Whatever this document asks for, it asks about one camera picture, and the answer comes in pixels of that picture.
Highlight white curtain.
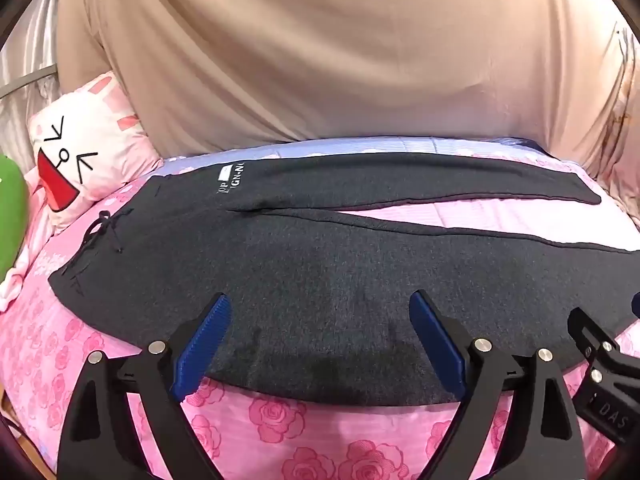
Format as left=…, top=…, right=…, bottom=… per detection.
left=0, top=0, right=66, bottom=131

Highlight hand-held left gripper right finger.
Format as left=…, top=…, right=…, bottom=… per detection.
left=408, top=290, right=586, bottom=480

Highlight beige cloth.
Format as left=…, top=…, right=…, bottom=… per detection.
left=55, top=0, right=640, bottom=186

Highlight green plush toy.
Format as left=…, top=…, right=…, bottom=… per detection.
left=0, top=155, right=28, bottom=281

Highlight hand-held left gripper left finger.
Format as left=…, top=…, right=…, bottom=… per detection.
left=59, top=292, right=233, bottom=480

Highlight pale stained cloth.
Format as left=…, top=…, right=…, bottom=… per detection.
left=595, top=22, right=640, bottom=233

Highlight pink floral bedsheet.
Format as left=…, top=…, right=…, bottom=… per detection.
left=0, top=136, right=640, bottom=480

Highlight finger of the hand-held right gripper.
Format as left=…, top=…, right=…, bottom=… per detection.
left=567, top=306, right=640, bottom=392

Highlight dark grey pants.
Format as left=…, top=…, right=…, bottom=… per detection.
left=47, top=152, right=640, bottom=406

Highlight white cartoon face pillow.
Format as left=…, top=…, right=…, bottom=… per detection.
left=27, top=72, right=163, bottom=231

